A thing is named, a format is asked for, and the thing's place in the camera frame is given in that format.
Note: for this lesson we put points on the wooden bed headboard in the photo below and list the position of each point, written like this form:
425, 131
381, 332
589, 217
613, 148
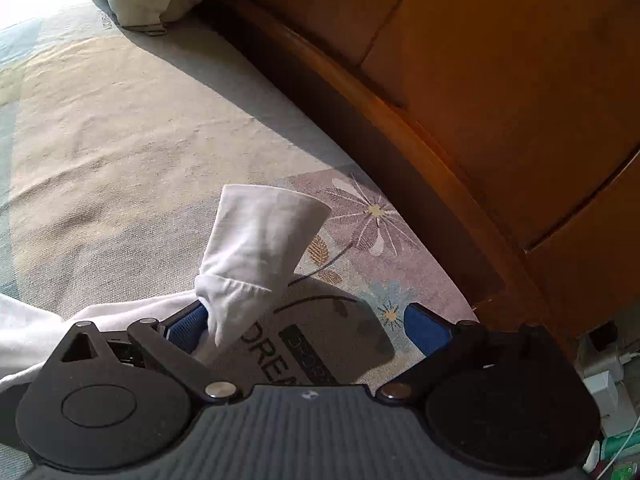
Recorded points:
475, 85

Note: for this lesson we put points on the green packet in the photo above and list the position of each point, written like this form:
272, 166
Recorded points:
620, 455

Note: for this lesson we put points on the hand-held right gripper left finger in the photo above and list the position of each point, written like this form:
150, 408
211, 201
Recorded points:
187, 327

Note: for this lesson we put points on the white charger cube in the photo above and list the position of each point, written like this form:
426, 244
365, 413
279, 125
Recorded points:
602, 392

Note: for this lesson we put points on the white socket adapter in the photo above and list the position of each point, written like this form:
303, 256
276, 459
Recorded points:
600, 360

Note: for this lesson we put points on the white printed T-shirt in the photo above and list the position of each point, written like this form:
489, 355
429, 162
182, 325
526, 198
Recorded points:
260, 230

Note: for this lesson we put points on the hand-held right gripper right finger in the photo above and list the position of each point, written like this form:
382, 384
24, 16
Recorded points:
427, 327

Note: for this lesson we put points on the patchwork bed sheet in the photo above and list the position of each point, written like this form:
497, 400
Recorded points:
125, 135

